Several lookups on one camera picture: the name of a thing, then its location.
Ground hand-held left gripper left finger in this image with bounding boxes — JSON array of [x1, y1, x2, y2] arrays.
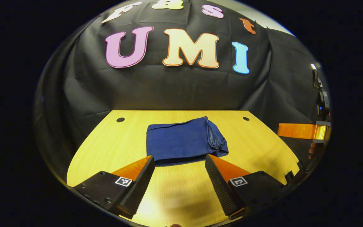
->
[[71, 155, 155, 219]]

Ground blue jeans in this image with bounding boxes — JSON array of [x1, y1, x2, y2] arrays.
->
[[146, 116, 229, 167]]

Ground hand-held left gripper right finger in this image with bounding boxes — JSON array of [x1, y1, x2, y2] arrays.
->
[[205, 154, 291, 220]]

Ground black backdrop cloth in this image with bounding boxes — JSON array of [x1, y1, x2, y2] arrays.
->
[[35, 0, 330, 177]]

